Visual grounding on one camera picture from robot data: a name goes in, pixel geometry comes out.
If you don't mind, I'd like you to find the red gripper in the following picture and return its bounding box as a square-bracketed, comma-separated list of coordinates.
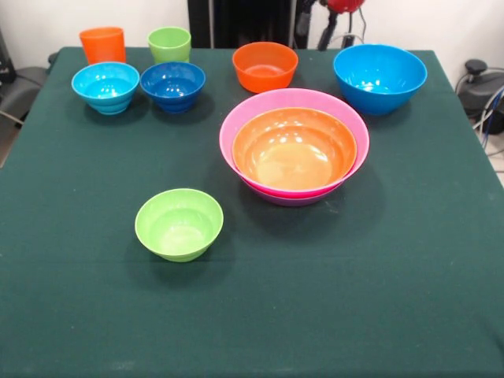
[295, 0, 366, 52]

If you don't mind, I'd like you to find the medium blue bowl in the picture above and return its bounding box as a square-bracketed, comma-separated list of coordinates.
[332, 43, 428, 117]

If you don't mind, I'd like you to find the grey wheeled floor base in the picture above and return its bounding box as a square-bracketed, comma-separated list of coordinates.
[0, 66, 50, 119]
[456, 58, 504, 119]

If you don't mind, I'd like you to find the small light blue bowl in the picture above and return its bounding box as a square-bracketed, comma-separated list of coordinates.
[71, 61, 141, 116]

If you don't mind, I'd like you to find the wide orange bowl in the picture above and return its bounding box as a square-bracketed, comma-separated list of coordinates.
[232, 107, 358, 191]

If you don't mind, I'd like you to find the small deep orange bowl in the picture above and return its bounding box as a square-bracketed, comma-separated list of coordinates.
[232, 42, 299, 95]

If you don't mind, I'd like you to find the orange cup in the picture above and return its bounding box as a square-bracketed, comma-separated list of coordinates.
[79, 26, 127, 65]

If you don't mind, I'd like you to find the purple bowl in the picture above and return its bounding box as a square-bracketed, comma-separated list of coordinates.
[246, 181, 342, 208]

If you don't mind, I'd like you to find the large pink bowl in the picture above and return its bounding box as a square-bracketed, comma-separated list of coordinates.
[219, 87, 371, 199]

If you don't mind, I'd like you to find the small dark blue bowl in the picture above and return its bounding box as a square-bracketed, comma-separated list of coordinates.
[139, 61, 206, 115]

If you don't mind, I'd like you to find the green cup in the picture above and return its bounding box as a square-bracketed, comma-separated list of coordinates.
[147, 26, 192, 65]

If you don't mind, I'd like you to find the small green bowl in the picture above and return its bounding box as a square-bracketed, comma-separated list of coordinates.
[134, 187, 224, 263]

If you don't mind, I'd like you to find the tangle of floor cables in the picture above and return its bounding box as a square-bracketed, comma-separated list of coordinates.
[471, 84, 504, 174]

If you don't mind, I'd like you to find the dark green tablecloth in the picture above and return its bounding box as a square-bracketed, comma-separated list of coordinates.
[0, 46, 504, 378]

